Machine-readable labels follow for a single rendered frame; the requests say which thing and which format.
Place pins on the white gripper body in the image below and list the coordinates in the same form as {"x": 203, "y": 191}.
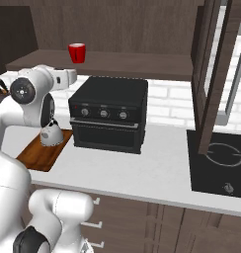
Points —
{"x": 70, "y": 75}

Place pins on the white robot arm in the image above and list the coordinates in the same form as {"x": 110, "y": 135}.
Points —
{"x": 14, "y": 194}

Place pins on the red mug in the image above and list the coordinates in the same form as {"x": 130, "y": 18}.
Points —
{"x": 76, "y": 53}

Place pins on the brown wooden tray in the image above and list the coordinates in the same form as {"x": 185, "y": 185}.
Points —
{"x": 38, "y": 154}

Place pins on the dark wood glass cabinet door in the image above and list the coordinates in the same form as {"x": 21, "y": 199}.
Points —
{"x": 211, "y": 99}

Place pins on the black toaster oven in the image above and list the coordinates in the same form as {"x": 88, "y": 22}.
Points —
{"x": 109, "y": 99}

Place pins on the brown wood drawer front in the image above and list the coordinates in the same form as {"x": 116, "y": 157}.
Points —
{"x": 125, "y": 227}
{"x": 122, "y": 246}
{"x": 125, "y": 204}

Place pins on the grey range hood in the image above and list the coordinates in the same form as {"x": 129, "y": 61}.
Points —
{"x": 232, "y": 95}

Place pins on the black hob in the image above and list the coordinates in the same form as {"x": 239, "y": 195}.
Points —
{"x": 211, "y": 178}

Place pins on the brown wood base cupboard door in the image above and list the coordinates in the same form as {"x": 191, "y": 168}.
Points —
{"x": 208, "y": 234}

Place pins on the dark wood wall cabinet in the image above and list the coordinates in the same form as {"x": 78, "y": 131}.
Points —
{"x": 125, "y": 62}

